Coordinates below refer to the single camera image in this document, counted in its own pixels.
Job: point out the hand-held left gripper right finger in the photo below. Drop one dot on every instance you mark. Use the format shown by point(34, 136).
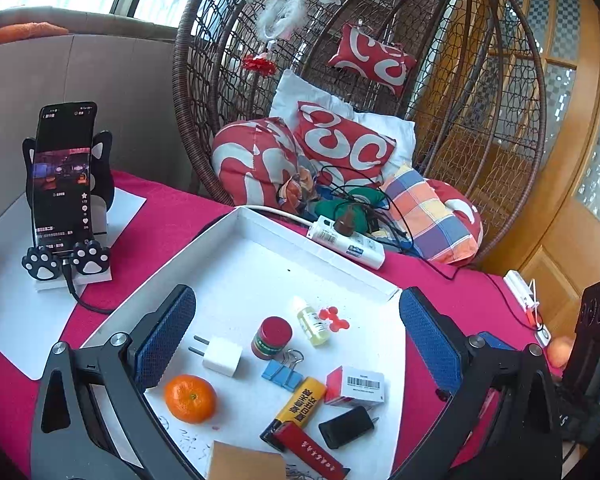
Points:
point(430, 340)

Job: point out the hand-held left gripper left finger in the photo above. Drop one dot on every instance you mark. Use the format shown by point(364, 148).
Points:
point(165, 335)

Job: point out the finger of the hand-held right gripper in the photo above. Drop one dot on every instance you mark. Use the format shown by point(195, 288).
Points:
point(497, 341)

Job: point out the white charger plug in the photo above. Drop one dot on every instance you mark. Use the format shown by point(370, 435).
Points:
point(222, 357)

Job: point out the orange mandarin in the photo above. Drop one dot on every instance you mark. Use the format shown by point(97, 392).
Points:
point(190, 400)

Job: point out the white red barcode box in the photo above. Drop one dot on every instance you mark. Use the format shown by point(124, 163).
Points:
point(360, 385)

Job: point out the small red jar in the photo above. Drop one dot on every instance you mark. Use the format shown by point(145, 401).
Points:
point(271, 335)

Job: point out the white shallow tray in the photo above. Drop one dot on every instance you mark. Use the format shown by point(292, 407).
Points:
point(260, 270)

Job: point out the small bottle yellow liquid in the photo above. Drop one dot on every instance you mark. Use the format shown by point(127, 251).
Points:
point(312, 325)

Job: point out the black lighter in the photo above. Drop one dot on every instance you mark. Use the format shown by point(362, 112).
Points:
point(345, 427)

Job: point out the blue binder clip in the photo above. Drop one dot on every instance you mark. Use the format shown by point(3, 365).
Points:
point(282, 375)

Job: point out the slim yellow lighter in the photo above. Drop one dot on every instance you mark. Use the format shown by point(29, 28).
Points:
point(300, 402)

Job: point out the brown cardboard box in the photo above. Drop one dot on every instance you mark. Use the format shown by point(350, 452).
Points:
point(245, 462)

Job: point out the red lighter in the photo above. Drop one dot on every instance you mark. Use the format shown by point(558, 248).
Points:
point(310, 452)

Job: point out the red apple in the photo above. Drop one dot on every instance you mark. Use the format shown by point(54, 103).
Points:
point(560, 352)

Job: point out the white square charger pad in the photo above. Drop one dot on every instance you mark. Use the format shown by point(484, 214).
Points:
point(544, 336)

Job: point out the long white power strip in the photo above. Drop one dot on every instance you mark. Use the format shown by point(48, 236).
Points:
point(515, 282)

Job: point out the plaid cushion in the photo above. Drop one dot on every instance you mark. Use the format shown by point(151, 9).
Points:
point(420, 210)

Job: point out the round red white cushion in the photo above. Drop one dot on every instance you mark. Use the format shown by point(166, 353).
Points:
point(460, 210)

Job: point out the black cat phone stand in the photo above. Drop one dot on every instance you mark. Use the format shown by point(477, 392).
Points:
point(42, 265)

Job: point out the dark plug adapter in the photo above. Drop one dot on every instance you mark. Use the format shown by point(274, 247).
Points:
point(346, 222)

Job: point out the wooden door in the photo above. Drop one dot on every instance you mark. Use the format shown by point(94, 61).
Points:
point(555, 200)

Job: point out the white paper sheet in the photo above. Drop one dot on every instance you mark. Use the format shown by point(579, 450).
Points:
point(10, 320)

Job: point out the green cloth item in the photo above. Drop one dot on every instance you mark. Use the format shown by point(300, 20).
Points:
point(365, 195)

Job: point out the black smartphone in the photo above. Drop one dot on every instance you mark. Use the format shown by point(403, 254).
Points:
point(62, 175)

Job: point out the lumpy red white cushion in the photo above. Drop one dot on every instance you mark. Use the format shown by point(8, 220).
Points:
point(250, 160)

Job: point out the flat red white cushion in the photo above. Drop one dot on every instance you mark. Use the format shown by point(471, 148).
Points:
point(350, 145)

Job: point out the wicker hanging chair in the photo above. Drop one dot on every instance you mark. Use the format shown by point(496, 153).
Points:
point(480, 110)

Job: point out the grey upholstered bench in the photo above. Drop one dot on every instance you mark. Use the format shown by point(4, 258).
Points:
point(130, 85)

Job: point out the white pillow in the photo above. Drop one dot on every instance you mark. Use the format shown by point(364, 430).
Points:
point(300, 87)

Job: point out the red flower decoration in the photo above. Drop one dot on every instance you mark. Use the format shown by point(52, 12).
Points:
point(257, 64)

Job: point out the small hanging red cushion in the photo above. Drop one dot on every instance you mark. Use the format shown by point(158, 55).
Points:
point(370, 57)

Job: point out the orange cloth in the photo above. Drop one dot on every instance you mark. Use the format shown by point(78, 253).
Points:
point(20, 34)

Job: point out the white feather decoration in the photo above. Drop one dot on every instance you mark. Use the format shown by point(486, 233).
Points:
point(280, 5)

